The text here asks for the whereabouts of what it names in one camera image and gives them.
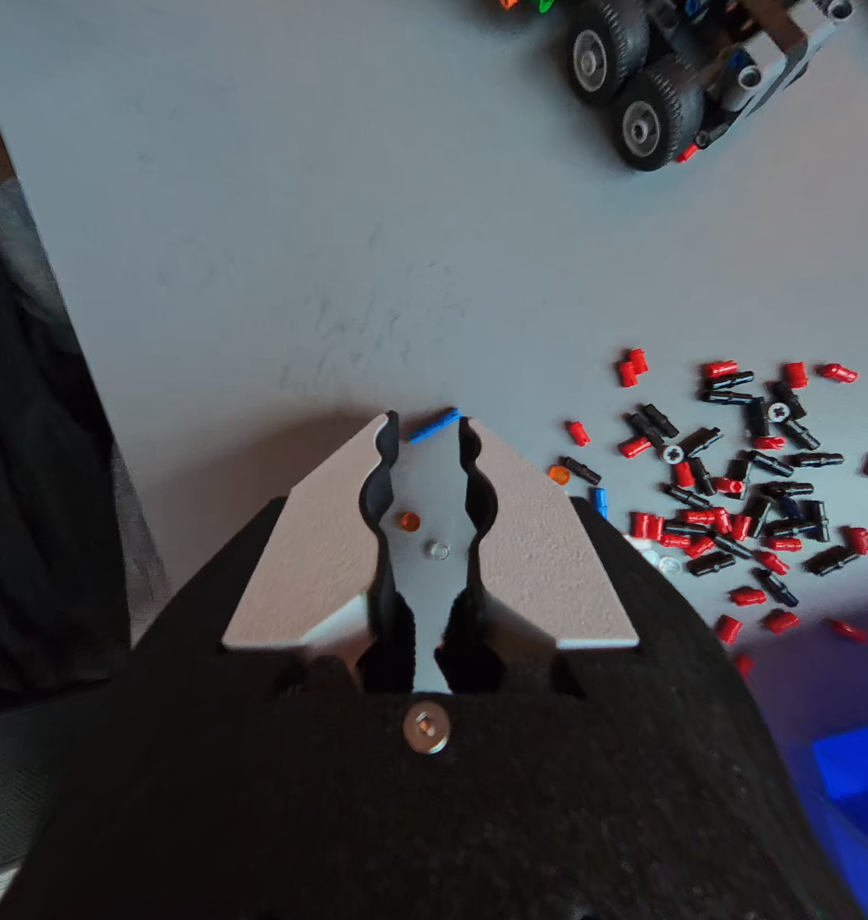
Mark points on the person's black shirt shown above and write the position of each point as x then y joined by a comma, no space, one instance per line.
38,467

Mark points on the pile of red black pins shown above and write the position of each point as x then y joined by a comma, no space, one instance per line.
736,503

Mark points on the short blue lego pin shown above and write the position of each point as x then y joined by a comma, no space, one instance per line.
600,502

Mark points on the orange round lego stud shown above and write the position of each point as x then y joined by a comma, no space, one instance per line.
409,522
559,475

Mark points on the white green lego truck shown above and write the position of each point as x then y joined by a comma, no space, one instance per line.
621,50

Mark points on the blue plastic container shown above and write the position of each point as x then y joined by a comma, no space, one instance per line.
861,762

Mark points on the long blue lego pin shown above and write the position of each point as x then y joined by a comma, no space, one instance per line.
434,425

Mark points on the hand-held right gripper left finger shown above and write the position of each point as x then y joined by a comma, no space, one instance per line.
311,568

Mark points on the person's grey pants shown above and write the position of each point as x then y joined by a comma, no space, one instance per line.
137,553

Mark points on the clear round lego stud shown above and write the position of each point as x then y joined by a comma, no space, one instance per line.
439,550
669,564

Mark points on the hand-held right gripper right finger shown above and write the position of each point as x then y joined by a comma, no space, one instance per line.
549,568

